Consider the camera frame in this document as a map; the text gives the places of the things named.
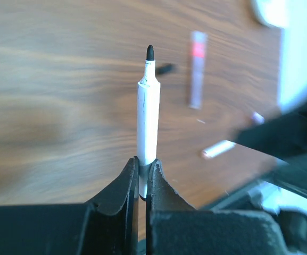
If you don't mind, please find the white plastic dish basket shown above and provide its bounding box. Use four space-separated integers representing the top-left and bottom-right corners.
250 0 289 29

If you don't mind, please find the pink highlighter pen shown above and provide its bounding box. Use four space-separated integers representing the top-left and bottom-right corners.
189 31 208 109

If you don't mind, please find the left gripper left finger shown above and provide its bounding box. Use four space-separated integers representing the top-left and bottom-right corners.
0 157 138 254

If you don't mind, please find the white pink-end marker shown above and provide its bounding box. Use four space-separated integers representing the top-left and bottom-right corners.
201 140 236 159

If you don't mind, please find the white black-tip marker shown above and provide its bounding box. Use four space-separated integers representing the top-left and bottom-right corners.
137 45 161 200

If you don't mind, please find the black pen cap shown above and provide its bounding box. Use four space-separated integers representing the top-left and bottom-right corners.
155 63 176 76

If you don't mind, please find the purple pen cap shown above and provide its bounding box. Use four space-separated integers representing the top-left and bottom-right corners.
251 112 264 125

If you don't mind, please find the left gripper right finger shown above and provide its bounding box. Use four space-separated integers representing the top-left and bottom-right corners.
146 159 288 254

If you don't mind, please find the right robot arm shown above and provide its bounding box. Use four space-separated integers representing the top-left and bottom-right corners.
195 100 307 254

